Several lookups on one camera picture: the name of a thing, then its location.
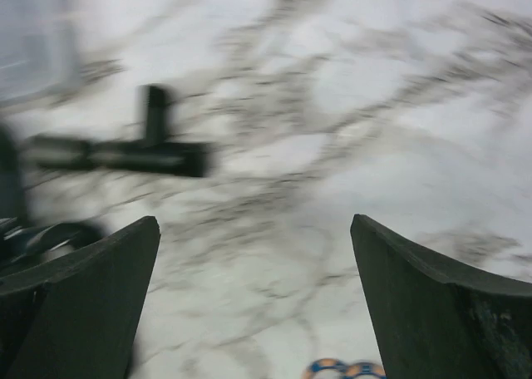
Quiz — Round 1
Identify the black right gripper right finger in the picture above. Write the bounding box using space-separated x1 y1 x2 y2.
351 214 531 379

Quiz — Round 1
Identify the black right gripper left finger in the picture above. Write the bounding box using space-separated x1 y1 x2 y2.
1 216 160 378

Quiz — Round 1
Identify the black poker set case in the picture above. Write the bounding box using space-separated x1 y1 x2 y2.
1 125 105 276

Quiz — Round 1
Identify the white poker chip pair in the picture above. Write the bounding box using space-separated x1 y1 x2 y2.
302 358 387 379

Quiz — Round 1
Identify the black T-shaped pipe fitting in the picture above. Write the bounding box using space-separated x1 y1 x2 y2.
25 84 211 178

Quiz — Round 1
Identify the clear plastic organizer box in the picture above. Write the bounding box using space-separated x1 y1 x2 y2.
1 0 81 105

